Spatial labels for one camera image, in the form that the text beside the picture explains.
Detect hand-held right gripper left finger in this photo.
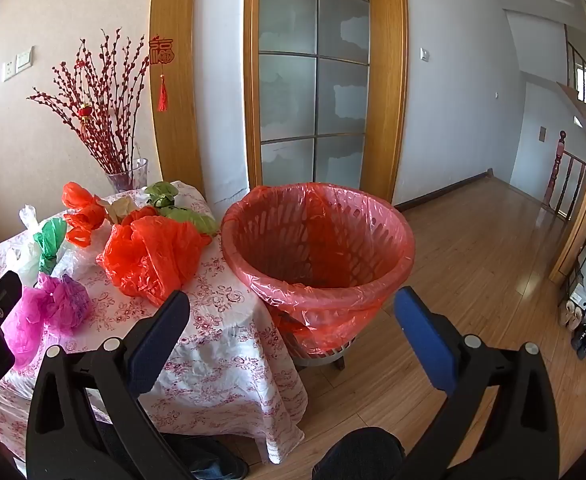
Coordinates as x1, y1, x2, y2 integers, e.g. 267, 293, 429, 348
26, 289, 191, 480

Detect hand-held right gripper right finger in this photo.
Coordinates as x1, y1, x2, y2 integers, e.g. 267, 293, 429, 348
394, 286, 560, 480

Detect white plastic bag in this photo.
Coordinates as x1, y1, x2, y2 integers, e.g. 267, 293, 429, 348
6, 205, 42, 287

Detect magenta plastic bag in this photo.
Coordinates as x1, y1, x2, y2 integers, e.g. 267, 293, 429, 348
0, 273, 92, 371

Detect dark green plastic bag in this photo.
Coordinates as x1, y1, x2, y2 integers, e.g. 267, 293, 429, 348
34, 217, 68, 273

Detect large red plastic bag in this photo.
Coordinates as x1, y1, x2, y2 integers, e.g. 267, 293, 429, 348
97, 206, 213, 307

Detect plastic trash basket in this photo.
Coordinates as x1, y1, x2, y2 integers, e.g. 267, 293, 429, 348
221, 185, 415, 372

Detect small red plastic bag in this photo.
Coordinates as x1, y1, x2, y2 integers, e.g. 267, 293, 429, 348
62, 182, 106, 248

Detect beige plastic bag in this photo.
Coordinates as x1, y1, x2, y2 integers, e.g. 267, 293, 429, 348
104, 196, 141, 226

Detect red plastic bag bin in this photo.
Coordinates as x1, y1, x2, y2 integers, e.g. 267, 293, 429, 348
220, 182, 416, 356

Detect light green plastic bag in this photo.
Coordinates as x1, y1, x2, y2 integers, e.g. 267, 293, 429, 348
143, 181, 179, 208

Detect floral pink white tablecloth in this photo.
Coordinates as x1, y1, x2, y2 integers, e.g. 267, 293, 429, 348
0, 180, 309, 466

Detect green printed plastic bag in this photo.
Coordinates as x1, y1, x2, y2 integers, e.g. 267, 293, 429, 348
160, 205, 220, 236

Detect person's right leg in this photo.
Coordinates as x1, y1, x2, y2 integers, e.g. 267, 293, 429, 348
312, 426, 407, 480

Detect beige slippers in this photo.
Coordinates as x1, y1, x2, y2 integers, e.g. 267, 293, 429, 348
560, 304, 584, 332

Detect glass vase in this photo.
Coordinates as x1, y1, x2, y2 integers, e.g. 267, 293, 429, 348
106, 158, 149, 194

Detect red berry branches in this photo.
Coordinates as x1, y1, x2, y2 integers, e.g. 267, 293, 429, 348
27, 30, 151, 176

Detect red-brown stair railing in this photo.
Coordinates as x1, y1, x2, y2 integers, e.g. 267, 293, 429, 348
543, 130, 586, 222

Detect red knot tassel decoration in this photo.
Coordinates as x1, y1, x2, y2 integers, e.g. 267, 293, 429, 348
148, 35, 175, 112

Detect staircase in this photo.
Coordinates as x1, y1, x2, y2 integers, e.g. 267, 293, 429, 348
555, 25, 586, 117

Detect wooden doorway frame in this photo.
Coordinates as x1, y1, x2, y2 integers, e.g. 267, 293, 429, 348
548, 10, 586, 287

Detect wooden wall trim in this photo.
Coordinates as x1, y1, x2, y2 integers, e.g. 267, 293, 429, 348
149, 0, 205, 202

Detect frosted glass door wooden frame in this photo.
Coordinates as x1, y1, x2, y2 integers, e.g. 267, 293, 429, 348
244, 0, 409, 207

